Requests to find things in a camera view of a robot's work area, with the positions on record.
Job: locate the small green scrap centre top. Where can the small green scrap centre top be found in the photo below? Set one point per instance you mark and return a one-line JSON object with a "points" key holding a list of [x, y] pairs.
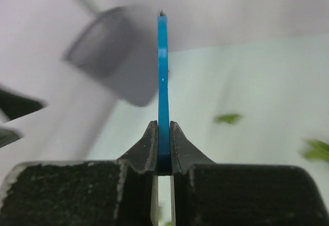
{"points": [[231, 119]]}

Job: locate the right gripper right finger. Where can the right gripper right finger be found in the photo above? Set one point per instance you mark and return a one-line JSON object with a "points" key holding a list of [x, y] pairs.
{"points": [[207, 193]]}

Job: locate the blue hand brush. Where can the blue hand brush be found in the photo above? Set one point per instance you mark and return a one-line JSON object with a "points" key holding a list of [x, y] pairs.
{"points": [[164, 151]]}

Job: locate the grey mesh waste bin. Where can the grey mesh waste bin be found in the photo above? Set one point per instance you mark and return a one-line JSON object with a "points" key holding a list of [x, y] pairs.
{"points": [[118, 49]]}

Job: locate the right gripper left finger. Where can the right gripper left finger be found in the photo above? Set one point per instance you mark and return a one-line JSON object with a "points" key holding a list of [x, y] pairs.
{"points": [[107, 192]]}

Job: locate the green paper scrap right cluster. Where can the green paper scrap right cluster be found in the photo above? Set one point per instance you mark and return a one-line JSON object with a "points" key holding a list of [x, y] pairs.
{"points": [[316, 150]]}

